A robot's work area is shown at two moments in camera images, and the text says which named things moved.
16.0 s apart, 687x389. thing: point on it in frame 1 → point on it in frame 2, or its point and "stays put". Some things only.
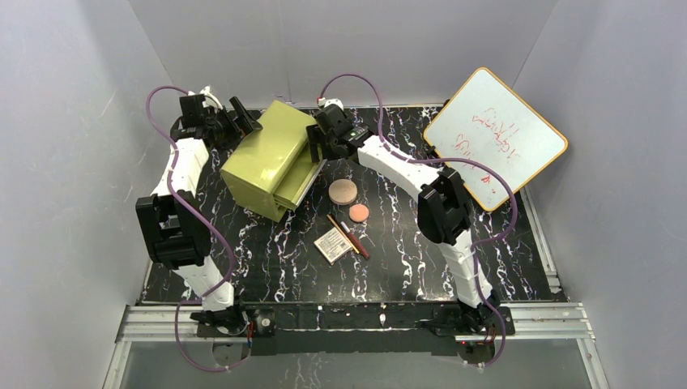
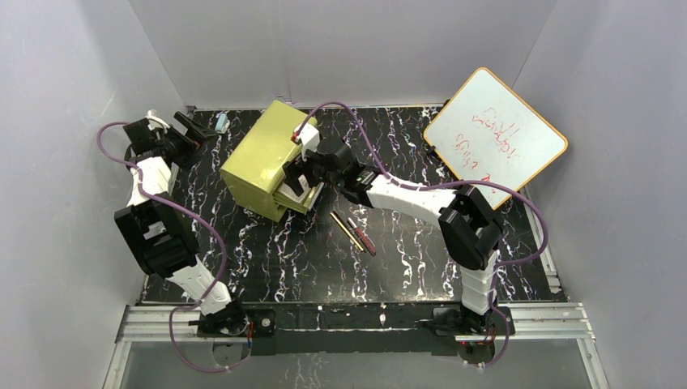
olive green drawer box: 274,169 stays put
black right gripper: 316,142 → 296,175
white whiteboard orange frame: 488,121 stays put
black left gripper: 234,120 → 185,138
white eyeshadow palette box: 333,245 → 288,191
